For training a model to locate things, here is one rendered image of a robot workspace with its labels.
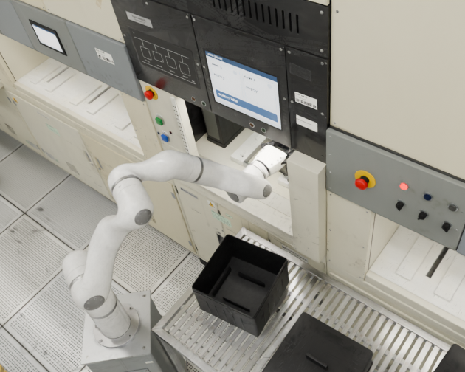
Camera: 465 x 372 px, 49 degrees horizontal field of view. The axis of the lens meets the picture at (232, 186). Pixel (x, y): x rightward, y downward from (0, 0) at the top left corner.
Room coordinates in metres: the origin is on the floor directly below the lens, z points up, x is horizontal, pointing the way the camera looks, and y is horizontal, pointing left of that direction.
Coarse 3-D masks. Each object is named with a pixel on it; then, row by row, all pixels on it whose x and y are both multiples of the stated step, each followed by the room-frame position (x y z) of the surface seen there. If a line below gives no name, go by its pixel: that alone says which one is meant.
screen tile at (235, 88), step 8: (216, 64) 1.37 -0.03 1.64; (224, 72) 1.35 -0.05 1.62; (216, 80) 1.38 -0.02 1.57; (224, 80) 1.36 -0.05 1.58; (232, 80) 1.33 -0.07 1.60; (240, 80) 1.30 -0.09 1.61; (224, 88) 1.36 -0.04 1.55; (232, 88) 1.33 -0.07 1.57; (240, 88) 1.31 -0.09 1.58; (240, 96) 1.31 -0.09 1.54
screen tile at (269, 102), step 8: (248, 80) 1.28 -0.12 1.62; (256, 80) 1.25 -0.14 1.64; (264, 80) 1.23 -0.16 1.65; (256, 88) 1.26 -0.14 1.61; (264, 88) 1.23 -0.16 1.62; (272, 88) 1.21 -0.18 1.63; (248, 96) 1.29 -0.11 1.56; (256, 96) 1.26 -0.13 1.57; (272, 96) 1.21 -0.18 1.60; (264, 104) 1.24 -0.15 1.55; (272, 104) 1.21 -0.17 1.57
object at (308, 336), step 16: (304, 320) 0.82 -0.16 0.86; (288, 336) 0.78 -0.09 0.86; (304, 336) 0.76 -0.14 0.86; (320, 336) 0.75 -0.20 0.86; (336, 336) 0.74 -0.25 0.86; (288, 352) 0.72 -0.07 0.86; (304, 352) 0.71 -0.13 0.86; (320, 352) 0.69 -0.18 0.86; (336, 352) 0.68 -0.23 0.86; (352, 352) 0.67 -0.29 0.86; (368, 352) 0.66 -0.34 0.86; (272, 368) 0.67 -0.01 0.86; (288, 368) 0.66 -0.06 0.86; (304, 368) 0.65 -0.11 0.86; (320, 368) 0.64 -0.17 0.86; (336, 368) 0.63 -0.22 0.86; (352, 368) 0.62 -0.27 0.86; (368, 368) 0.64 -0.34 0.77
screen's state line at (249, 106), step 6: (216, 90) 1.39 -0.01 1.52; (222, 96) 1.37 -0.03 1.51; (228, 96) 1.35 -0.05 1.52; (234, 102) 1.34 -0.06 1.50; (240, 102) 1.32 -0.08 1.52; (246, 102) 1.30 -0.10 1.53; (246, 108) 1.30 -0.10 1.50; (252, 108) 1.28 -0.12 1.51; (258, 108) 1.26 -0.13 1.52; (264, 114) 1.24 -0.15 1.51; (270, 114) 1.22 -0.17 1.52; (276, 114) 1.21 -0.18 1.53; (276, 120) 1.21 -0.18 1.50
